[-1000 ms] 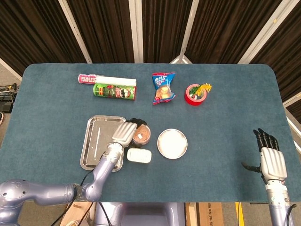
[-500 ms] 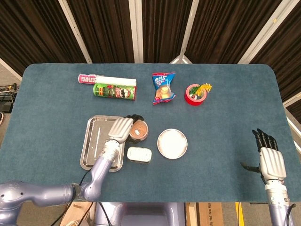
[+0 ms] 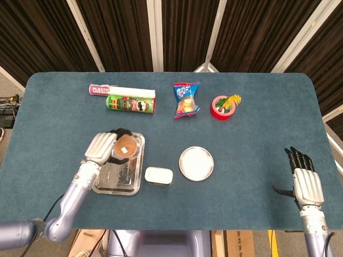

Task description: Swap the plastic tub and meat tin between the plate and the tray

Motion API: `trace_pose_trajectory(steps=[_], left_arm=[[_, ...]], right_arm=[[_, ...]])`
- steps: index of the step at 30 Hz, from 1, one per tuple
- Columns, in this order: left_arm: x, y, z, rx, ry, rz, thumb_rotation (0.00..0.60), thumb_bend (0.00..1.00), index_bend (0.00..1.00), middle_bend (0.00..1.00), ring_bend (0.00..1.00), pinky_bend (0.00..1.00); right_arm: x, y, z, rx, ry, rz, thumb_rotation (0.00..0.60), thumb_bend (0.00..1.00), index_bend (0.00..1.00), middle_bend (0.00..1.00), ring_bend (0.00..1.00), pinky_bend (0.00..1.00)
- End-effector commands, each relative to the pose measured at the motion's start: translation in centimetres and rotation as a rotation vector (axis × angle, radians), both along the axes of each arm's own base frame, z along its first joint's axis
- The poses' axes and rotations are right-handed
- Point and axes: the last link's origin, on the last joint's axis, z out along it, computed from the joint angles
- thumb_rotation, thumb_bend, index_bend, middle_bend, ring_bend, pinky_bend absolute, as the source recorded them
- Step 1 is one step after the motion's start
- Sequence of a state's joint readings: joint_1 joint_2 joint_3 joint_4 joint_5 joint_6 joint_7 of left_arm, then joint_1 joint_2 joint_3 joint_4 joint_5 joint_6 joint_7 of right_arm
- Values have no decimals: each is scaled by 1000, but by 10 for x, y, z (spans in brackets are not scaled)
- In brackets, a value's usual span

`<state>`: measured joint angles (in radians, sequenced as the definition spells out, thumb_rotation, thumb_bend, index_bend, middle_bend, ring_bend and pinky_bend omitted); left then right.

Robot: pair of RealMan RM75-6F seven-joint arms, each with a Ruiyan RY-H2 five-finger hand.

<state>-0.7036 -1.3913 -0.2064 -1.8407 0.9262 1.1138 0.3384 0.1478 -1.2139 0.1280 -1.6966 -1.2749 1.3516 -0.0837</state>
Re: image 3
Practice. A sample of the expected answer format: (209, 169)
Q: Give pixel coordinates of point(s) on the plastic wrap box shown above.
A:
(128, 91)

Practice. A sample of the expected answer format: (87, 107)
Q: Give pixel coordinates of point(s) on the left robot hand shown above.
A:
(100, 147)

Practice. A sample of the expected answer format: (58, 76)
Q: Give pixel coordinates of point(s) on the wooden plank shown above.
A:
(217, 243)

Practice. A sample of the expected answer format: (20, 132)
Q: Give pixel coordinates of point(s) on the white round plate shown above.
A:
(196, 163)

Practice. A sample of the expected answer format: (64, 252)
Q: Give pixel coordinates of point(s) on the dark brown curtain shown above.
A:
(120, 32)

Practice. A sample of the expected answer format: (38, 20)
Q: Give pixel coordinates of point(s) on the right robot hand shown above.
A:
(308, 187)

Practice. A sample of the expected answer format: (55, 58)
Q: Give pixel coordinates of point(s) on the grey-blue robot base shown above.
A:
(166, 243)

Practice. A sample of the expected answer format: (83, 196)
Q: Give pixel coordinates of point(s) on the yellow green artificial plant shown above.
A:
(227, 101)

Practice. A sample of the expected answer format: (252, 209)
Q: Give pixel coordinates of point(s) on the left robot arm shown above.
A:
(75, 195)

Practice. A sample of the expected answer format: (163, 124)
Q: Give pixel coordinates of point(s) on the green Pringles can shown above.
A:
(128, 105)

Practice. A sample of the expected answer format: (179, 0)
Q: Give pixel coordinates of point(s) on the blue snack bag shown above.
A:
(186, 101)

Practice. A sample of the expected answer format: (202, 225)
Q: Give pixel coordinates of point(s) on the rectangular steel tray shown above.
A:
(118, 179)

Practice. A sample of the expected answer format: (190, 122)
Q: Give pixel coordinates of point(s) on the wooden board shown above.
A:
(88, 241)

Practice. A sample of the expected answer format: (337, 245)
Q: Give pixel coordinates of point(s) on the cardboard box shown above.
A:
(238, 243)

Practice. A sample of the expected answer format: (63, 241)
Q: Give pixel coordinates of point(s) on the blue table mat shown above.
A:
(241, 200)

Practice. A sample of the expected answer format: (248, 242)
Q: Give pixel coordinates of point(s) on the white frame post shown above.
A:
(300, 37)
(155, 34)
(214, 32)
(85, 36)

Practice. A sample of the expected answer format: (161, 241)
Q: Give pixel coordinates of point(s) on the red tape roll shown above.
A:
(219, 115)

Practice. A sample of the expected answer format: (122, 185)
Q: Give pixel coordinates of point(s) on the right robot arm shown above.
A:
(316, 235)

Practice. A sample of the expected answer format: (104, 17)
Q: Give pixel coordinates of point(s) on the metal luncheon meat can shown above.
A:
(158, 175)

